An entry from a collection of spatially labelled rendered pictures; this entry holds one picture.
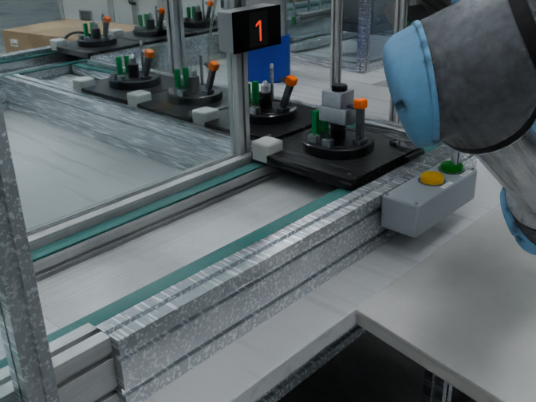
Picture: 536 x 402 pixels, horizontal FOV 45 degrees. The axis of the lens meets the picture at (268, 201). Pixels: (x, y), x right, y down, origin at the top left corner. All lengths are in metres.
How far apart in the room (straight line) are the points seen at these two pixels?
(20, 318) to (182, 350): 0.27
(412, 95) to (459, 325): 0.44
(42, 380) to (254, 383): 0.28
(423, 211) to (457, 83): 0.51
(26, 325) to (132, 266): 0.37
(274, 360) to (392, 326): 0.18
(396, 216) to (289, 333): 0.30
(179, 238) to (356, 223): 0.29
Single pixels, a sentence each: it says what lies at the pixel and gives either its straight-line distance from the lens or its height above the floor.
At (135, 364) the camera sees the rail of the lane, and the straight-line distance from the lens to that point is 0.80.
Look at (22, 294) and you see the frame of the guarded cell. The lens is 0.63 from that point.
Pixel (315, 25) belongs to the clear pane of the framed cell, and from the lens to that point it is 2.47.
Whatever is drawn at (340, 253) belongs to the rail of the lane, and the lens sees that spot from 1.04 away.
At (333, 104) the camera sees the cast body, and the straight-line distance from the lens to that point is 1.23.
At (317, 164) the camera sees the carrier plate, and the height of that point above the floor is 0.97.
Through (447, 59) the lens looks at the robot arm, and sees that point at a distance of 0.60.
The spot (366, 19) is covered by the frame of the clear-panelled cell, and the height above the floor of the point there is 1.05.
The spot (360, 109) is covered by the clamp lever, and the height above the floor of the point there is 1.06.
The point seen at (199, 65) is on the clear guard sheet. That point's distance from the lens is 1.17.
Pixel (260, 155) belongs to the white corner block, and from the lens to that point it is 1.25.
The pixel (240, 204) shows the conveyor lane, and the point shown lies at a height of 0.92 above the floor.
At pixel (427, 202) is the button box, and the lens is 1.09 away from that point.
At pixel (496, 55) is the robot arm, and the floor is 1.28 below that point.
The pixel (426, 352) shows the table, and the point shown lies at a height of 0.86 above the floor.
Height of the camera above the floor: 1.40
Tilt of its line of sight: 24 degrees down
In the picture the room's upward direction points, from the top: 1 degrees counter-clockwise
